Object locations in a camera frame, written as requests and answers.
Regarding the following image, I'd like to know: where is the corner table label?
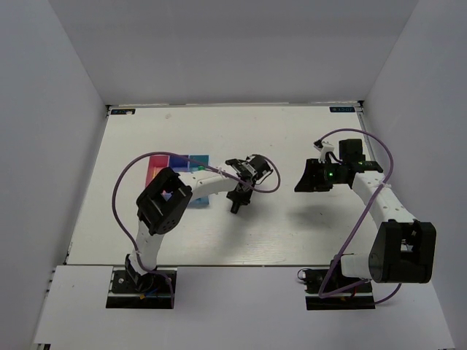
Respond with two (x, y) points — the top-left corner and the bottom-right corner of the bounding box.
(110, 109), (136, 115)
(329, 106), (355, 113)

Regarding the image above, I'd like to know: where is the purple cap black highlighter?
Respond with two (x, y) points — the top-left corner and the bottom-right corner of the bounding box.
(231, 203), (240, 214)

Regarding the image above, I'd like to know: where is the right corner table label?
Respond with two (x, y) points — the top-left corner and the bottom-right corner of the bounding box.
(329, 106), (355, 113)

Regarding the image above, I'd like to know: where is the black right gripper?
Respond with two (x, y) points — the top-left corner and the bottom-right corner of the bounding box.
(294, 158), (347, 192)

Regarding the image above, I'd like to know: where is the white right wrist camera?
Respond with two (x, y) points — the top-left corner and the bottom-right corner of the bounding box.
(314, 139), (335, 163)

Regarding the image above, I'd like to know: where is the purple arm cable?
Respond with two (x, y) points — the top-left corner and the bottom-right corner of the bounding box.
(111, 151), (282, 310)
(313, 128), (402, 306)

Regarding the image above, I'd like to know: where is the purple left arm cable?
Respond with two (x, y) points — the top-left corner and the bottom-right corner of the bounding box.
(111, 151), (282, 310)

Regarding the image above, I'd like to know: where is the pink plastic drawer bin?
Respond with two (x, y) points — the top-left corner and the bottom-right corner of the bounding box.
(145, 155), (169, 187)

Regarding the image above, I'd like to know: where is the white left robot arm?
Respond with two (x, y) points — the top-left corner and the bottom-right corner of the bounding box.
(112, 154), (278, 292)

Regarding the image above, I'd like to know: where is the dark blue plastic drawer bin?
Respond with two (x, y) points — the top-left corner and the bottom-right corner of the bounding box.
(169, 155), (190, 172)

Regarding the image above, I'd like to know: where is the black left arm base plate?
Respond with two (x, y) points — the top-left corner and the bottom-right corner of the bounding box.
(106, 269), (177, 310)

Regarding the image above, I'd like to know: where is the left corner table label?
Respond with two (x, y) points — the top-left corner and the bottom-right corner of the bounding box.
(110, 109), (136, 115)

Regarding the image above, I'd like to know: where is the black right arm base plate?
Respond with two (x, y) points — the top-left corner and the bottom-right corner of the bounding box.
(297, 268), (376, 311)

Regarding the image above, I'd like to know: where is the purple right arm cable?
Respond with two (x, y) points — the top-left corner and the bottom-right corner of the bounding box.
(313, 128), (402, 306)

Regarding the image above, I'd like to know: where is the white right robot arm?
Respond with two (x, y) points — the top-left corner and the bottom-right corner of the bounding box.
(294, 139), (436, 291)

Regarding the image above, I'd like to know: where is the light blue plastic drawer bin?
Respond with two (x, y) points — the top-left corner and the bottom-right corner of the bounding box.
(189, 155), (209, 209)

